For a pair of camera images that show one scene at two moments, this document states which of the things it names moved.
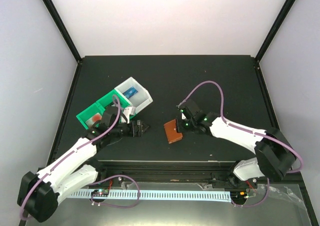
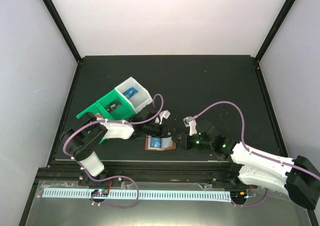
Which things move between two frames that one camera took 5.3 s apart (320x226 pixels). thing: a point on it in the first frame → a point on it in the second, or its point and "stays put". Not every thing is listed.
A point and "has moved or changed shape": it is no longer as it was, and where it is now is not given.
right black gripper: (179, 126) → (184, 140)
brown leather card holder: (171, 132) has moved or changed shape
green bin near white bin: (108, 99) stays put
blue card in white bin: (130, 92) stays put
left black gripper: (139, 133) → (163, 133)
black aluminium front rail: (166, 171) stays put
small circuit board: (100, 193) stays put
